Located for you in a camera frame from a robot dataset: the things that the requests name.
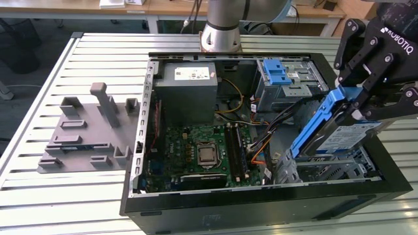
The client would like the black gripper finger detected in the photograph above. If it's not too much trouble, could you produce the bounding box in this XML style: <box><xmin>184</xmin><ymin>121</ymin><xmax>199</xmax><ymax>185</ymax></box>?
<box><xmin>351</xmin><ymin>51</ymin><xmax>418</xmax><ymax>122</ymax></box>
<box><xmin>333</xmin><ymin>18</ymin><xmax>382</xmax><ymax>87</ymax></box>

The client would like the hard disk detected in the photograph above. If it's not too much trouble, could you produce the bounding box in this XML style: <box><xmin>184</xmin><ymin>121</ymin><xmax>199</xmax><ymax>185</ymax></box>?
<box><xmin>290</xmin><ymin>85</ymin><xmax>383</xmax><ymax>159</ymax></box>

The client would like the metal disk bay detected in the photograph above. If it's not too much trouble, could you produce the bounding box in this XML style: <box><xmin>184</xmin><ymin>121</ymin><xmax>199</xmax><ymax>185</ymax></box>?
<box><xmin>274</xmin><ymin>146</ymin><xmax>377</xmax><ymax>184</ymax></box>

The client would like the blue drive latch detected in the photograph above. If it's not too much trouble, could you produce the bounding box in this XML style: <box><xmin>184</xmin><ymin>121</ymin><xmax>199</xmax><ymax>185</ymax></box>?
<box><xmin>263</xmin><ymin>59</ymin><xmax>293</xmax><ymax>86</ymax></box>

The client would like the metal optical drive cage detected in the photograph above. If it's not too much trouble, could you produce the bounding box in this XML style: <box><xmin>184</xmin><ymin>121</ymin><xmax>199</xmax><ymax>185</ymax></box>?
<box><xmin>254</xmin><ymin>58</ymin><xmax>329</xmax><ymax>113</ymax></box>

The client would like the black RAM slot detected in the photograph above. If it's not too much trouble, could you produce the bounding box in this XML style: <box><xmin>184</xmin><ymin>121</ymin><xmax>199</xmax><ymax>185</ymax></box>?
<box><xmin>226</xmin><ymin>124</ymin><xmax>243</xmax><ymax>181</ymax></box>

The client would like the grey power supply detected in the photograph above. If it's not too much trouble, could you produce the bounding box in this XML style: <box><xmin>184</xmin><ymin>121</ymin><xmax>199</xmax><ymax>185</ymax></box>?
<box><xmin>152</xmin><ymin>62</ymin><xmax>219</xmax><ymax>125</ymax></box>

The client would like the CPU socket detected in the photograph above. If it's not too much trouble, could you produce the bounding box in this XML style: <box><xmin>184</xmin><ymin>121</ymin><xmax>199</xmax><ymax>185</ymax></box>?
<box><xmin>195</xmin><ymin>141</ymin><xmax>222</xmax><ymax>170</ymax></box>

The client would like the silver CPU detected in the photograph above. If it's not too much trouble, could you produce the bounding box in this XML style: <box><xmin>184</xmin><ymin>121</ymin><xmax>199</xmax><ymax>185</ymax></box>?
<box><xmin>198</xmin><ymin>146</ymin><xmax>216</xmax><ymax>164</ymax></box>

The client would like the green motherboard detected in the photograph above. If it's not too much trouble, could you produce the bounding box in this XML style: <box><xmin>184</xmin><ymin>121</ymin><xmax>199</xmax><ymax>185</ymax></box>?
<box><xmin>143</xmin><ymin>123</ymin><xmax>266</xmax><ymax>193</ymax></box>

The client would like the black graphics card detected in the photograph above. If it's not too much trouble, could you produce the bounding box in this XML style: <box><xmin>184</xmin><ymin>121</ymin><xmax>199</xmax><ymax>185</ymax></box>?
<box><xmin>179</xmin><ymin>173</ymin><xmax>228</xmax><ymax>190</ymax></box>

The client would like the black open PC case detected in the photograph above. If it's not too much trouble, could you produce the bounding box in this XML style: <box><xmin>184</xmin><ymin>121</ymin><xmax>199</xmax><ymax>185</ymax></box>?
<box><xmin>119</xmin><ymin>51</ymin><xmax>414</xmax><ymax>235</ymax></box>

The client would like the wooden desk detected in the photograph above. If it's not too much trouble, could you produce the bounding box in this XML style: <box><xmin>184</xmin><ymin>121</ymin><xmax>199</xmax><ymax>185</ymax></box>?
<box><xmin>0</xmin><ymin>0</ymin><xmax>347</xmax><ymax>37</ymax></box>

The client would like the grey parts rack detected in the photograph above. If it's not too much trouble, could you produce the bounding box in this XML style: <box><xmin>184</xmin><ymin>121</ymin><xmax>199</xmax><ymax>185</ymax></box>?
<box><xmin>37</xmin><ymin>82</ymin><xmax>142</xmax><ymax>174</ymax></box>

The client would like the RAM stick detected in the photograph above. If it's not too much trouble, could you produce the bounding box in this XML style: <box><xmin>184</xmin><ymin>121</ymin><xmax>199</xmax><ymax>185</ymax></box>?
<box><xmin>60</xmin><ymin>144</ymin><xmax>94</xmax><ymax>150</ymax></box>

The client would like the black bin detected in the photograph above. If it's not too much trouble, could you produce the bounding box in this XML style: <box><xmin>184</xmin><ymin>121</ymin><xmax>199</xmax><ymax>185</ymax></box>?
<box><xmin>0</xmin><ymin>18</ymin><xmax>43</xmax><ymax>74</ymax></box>

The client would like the grey stand foot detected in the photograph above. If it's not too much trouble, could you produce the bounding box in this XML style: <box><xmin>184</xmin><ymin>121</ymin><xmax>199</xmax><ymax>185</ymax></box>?
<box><xmin>0</xmin><ymin>80</ymin><xmax>15</xmax><ymax>100</ymax></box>

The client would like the black wire bundle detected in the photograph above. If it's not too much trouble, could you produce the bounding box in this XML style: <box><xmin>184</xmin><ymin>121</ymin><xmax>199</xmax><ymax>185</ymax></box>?
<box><xmin>250</xmin><ymin>97</ymin><xmax>317</xmax><ymax>150</ymax></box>

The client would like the yellow wire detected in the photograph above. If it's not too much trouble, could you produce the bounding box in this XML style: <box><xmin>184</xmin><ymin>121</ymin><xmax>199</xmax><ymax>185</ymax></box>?
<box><xmin>215</xmin><ymin>78</ymin><xmax>244</xmax><ymax>115</ymax></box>

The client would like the orange wire bundle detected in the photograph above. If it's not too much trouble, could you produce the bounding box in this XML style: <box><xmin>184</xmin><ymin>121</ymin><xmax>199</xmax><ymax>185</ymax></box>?
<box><xmin>251</xmin><ymin>150</ymin><xmax>267</xmax><ymax>165</ymax></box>

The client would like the red wire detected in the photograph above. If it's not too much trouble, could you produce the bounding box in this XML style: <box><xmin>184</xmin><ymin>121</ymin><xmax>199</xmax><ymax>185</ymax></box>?
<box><xmin>151</xmin><ymin>100</ymin><xmax>163</xmax><ymax>152</ymax></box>

